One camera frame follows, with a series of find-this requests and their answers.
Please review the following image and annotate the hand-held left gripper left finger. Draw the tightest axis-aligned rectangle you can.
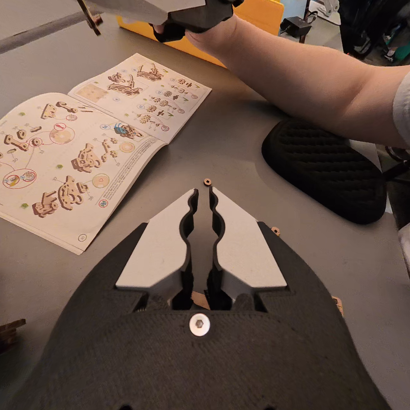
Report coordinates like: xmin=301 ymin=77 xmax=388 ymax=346
xmin=115 ymin=188 xmax=199 ymax=300

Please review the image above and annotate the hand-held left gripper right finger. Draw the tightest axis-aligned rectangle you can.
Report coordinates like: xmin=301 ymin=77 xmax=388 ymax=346
xmin=209 ymin=187 xmax=288 ymax=302

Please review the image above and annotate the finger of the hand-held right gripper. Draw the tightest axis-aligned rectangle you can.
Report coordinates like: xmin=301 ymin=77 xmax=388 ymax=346
xmin=84 ymin=0 xmax=206 ymax=25

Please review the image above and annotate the person's right forearm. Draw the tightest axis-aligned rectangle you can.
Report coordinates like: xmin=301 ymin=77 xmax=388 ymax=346
xmin=231 ymin=29 xmax=410 ymax=149

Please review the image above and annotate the partly built wooden model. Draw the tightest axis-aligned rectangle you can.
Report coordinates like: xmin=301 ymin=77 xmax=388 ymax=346
xmin=76 ymin=0 xmax=104 ymax=36

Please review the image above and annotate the model instruction booklet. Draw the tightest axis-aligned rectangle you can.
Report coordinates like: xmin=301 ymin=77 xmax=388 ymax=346
xmin=0 ymin=53 xmax=212 ymax=256

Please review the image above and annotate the person's right hand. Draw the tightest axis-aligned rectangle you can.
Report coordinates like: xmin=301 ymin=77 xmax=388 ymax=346
xmin=185 ymin=14 xmax=245 ymax=67

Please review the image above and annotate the yellow plastic tray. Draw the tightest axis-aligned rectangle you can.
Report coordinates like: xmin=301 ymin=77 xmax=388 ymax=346
xmin=116 ymin=0 xmax=285 ymax=68

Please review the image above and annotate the black power adapter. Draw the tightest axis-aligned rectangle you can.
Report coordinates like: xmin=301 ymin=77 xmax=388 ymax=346
xmin=280 ymin=17 xmax=313 ymax=38

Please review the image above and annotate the person's white shirt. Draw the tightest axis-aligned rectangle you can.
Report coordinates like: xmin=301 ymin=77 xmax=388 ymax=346
xmin=398 ymin=223 xmax=410 ymax=281

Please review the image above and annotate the black office chair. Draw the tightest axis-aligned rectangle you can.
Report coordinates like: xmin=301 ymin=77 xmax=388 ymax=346
xmin=338 ymin=0 xmax=410 ymax=64

